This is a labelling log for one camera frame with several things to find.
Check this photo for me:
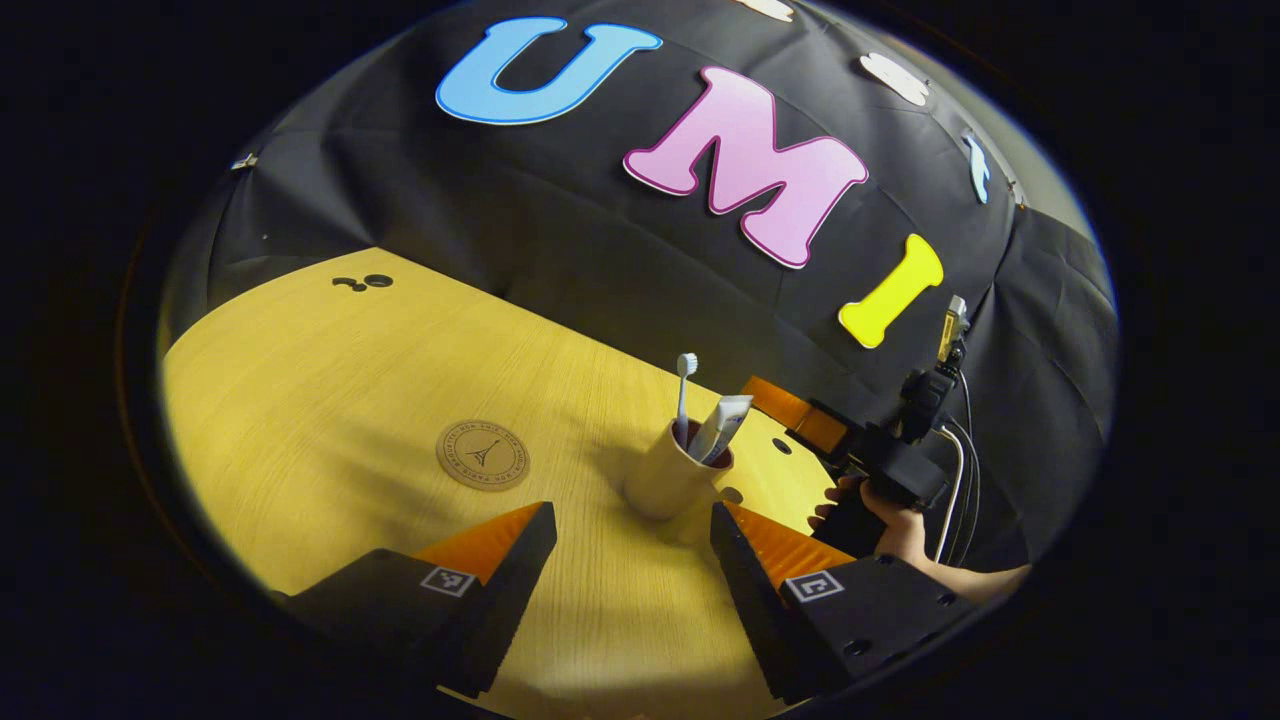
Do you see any white toothbrush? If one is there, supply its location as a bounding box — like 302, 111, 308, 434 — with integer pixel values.
674, 352, 699, 451

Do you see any black backdrop cloth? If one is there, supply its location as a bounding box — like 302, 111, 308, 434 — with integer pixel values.
160, 0, 1119, 571

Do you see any white toothpaste tube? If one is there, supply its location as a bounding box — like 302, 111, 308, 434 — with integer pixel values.
690, 394, 755, 466

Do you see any white cable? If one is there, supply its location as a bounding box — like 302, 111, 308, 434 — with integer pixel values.
933, 425, 967, 563

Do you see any beige cup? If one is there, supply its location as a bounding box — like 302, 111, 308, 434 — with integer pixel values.
623, 418, 746, 546

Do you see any round wooden coaster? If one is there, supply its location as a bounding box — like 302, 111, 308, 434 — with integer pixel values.
435, 419, 532, 492

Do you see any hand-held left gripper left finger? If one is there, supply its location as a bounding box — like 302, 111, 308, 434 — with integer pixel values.
270, 500, 559, 699

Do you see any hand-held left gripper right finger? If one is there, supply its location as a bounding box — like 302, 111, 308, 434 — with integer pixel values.
710, 502, 986, 706

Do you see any wooden desktop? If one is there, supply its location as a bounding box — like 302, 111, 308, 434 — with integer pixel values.
160, 247, 851, 719

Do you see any black cable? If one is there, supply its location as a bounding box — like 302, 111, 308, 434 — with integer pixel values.
958, 370, 989, 561

